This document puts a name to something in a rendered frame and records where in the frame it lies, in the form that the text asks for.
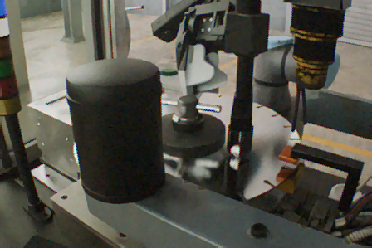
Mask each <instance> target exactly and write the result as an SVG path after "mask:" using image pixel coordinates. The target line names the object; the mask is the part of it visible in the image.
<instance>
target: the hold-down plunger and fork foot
mask: <svg viewBox="0 0 372 248"><path fill-rule="evenodd" d="M253 67H254V58H241V57H238V58H237V81H236V92H234V96H233V101H232V113H231V119H230V124H229V125H228V140H227V152H228V153H230V152H231V147H232V145H233V144H234V143H235V142H237V141H239V136H240V144H239V154H238V157H239V158H244V157H245V156H246V155H247V154H249V153H250V152H251V151H252V137H253V129H254V125H252V105H253V93H252V84H253V76H254V74H253Z"/></svg>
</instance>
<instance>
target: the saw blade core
mask: <svg viewBox="0 0 372 248"><path fill-rule="evenodd" d="M178 94H179V95H177V93H176V92H167V93H163V94H162V98H166V99H172V100H178V98H179V97H181V96H184V94H183V91H180V92H178ZM221 96H222V97H221ZM220 97H221V98H220ZM199 103H205V104H211V105H221V106H222V113H220V114H219V113H213V112H208V111H202V110H200V111H199V113H203V114H210V115H213V116H215V117H217V118H219V119H220V120H222V122H223V123H224V124H225V125H226V137H225V139H224V140H223V142H222V143H221V144H220V145H219V146H217V147H215V148H211V149H209V150H206V151H202V152H198V153H177V152H173V151H169V150H167V149H165V148H164V166H165V172H166V173H170V174H172V175H174V176H176V177H179V178H181V179H183V180H185V181H189V182H191V183H194V184H196V185H198V186H200V187H205V188H207V189H208V190H210V191H212V192H217V193H219V194H221V195H223V196H225V197H230V198H232V199H233V200H235V201H239V202H243V201H244V200H246V201H249V200H251V199H253V198H256V197H259V196H262V195H264V194H266V193H268V192H270V191H271V190H273V189H274V187H277V186H279V185H281V184H282V183H284V182H285V181H286V180H287V179H288V178H289V177H290V176H291V175H292V174H293V172H294V170H295V168H294V167H293V166H295V165H294V164H289V163H286V162H283V161H281V160H280V161H279V160H278V158H279V154H280V153H281V152H282V151H283V150H284V148H285V147H286V146H287V145H290V146H292V147H293V146H294V143H301V141H300V138H299V135H298V133H297V132H295V133H292V132H291V123H289V122H288V121H286V119H284V118H283V117H282V116H281V115H279V114H277V113H276V112H274V111H272V110H270V109H268V108H267V107H265V106H262V105H260V104H256V103H254V102H253V105H252V125H254V129H253V137H252V151H251V152H250V153H249V154H247V155H246V156H245V157H244V158H238V157H236V156H234V155H233V154H231V152H230V153H228V152H227V140H228V125H229V124H230V119H231V113H232V104H233V96H231V95H221V94H216V93H208V92H203V93H202V94H201V96H200V98H199ZM176 112H177V107H176V106H171V105H162V116H163V115H165V114H172V113H176ZM291 139H292V140H291ZM283 168H285V169H283ZM265 182H268V183H265ZM269 184H270V185H269ZM238 193H241V194H242V196H243V198H244V200H243V199H242V197H241V196H240V195H238Z"/></svg>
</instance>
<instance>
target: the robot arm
mask: <svg viewBox="0 0 372 248"><path fill-rule="evenodd" d="M235 10H236V0H181V1H180V2H178V3H177V4H176V5H174V6H173V7H171V8H170V9H169V10H168V11H166V12H165V13H164V14H163V15H162V16H161V17H158V18H157V19H155V21H154V22H151V28H152V32H153V36H155V37H157V38H159V39H160V40H162V41H165V42H167V43H170V42H171V41H172V40H174V39H175V38H177V39H176V46H175V50H176V61H177V71H178V73H179V82H180V85H181V88H182V91H183V94H184V95H192V94H193V93H194V92H195V91H196V90H199V91H200V92H201V94H202V93H203V92H204V91H208V90H213V89H217V88H220V87H222V86H224V85H225V84H226V83H227V82H228V75H227V73H225V72H222V71H221V70H219V68H218V65H219V64H218V61H219V57H218V51H223V52H225V53H226V54H230V53H234V52H230V51H226V49H225V31H226V16H227V12H233V11H235ZM293 42H294V40H293V38H292V37H288V36H270V37H268V44H267V48H268V51H267V52H265V53H263V54H258V56H257V57H255V63H254V72H253V74H254V81H253V84H252V93H253V102H254V103H256V104H260V105H262V106H265V107H267V108H268V109H270V110H272V111H274V112H276V113H277V114H286V113H287V112H289V111H290V110H291V92H290V89H289V82H291V83H296V77H295V76H296V64H297V61H296V60H295V59H294V58H293V56H292V53H293V46H294V44H293ZM339 66H340V55H338V54H337V53H335V62H334V63H333V64H332V65H330V66H328V72H327V77H326V79H327V81H326V82H325V85H324V86H323V88H325V89H328V88H329V87H330V85H331V84H333V81H334V79H335V77H336V75H337V72H338V70H339V69H340V68H339Z"/></svg>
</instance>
